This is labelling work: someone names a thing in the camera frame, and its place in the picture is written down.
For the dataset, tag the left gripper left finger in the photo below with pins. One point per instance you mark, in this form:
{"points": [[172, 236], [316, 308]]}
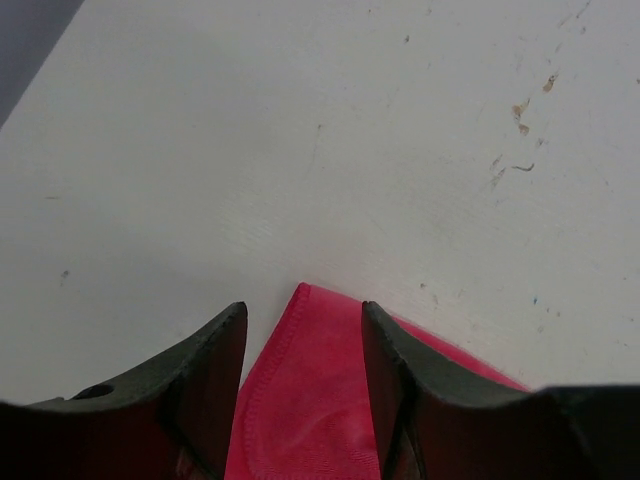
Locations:
{"points": [[168, 418]]}

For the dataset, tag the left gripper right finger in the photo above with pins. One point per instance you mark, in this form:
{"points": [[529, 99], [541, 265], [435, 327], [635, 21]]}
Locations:
{"points": [[435, 419]]}

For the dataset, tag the pink towel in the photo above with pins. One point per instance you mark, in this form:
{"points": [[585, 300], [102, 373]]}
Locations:
{"points": [[304, 410]]}

